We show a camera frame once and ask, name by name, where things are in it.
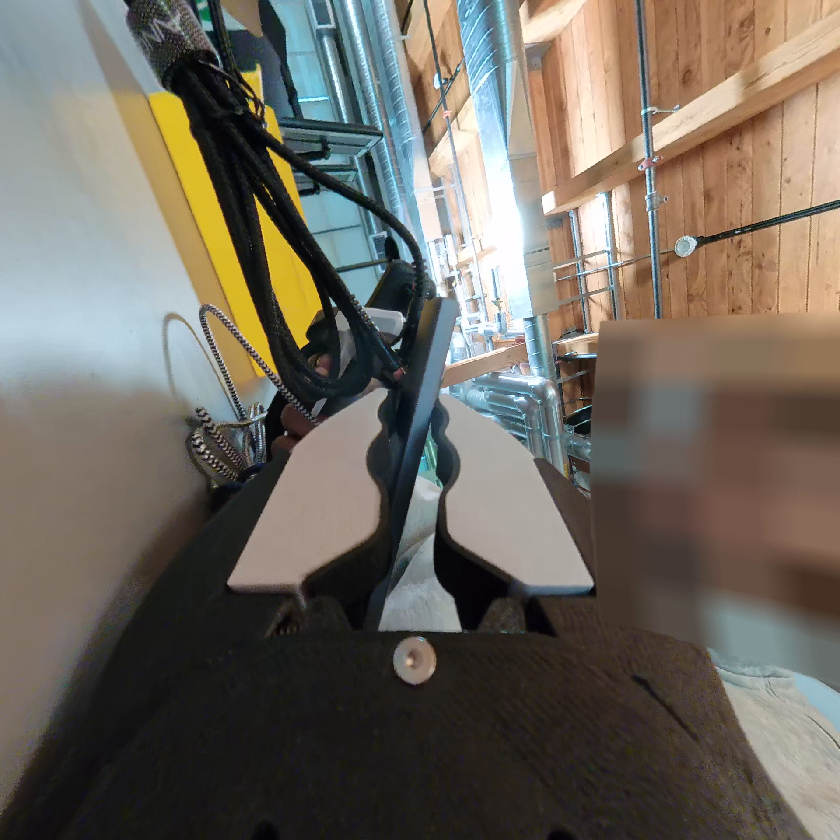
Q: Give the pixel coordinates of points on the large silver spiral duct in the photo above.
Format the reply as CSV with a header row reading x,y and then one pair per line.
x,y
505,131

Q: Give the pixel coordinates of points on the person's right hand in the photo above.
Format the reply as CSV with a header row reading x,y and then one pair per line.
x,y
292,430

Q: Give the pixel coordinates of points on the black rod white disc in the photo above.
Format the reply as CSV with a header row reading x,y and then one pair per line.
x,y
768,226

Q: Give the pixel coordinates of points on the person's grey sweatshirt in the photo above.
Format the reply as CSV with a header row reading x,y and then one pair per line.
x,y
787,754

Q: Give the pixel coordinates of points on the grey USB hub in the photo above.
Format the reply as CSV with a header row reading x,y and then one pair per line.
x,y
430,354

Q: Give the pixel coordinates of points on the yellow plastic bin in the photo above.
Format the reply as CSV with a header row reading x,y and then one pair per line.
x,y
210,216

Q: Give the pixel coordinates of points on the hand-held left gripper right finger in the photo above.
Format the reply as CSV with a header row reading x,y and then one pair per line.
x,y
518,518

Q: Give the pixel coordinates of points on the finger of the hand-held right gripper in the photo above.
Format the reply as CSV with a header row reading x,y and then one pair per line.
x,y
380,321

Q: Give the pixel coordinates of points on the slim silver spiral duct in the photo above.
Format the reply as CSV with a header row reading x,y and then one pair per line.
x,y
394,118

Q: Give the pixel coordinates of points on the light grey desk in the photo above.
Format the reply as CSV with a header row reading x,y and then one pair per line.
x,y
65,262

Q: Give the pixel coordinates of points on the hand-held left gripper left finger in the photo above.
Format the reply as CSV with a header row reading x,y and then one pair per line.
x,y
315,512

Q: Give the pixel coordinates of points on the metal conduit pipe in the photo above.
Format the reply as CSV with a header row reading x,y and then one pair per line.
x,y
649,164

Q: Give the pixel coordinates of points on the silver duct elbow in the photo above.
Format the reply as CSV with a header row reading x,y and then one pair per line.
x,y
544,407

